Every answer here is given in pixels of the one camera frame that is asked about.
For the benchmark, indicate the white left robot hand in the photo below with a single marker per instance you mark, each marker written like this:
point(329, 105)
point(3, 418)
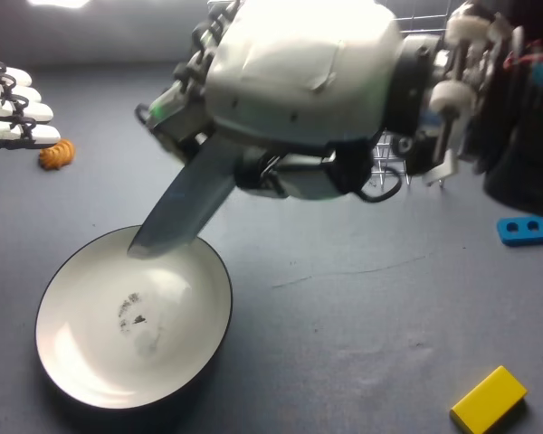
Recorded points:
point(9, 108)

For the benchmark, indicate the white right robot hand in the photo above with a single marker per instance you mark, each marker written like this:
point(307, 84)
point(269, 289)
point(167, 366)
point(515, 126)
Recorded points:
point(298, 77)

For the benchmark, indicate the orange swirl cookie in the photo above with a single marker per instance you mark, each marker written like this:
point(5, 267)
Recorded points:
point(56, 155)

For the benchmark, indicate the blue block with two holes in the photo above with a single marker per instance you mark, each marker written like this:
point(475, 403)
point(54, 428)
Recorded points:
point(522, 237)

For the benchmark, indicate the yellow rectangular block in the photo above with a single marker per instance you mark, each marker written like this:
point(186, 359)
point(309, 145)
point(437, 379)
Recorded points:
point(488, 399)

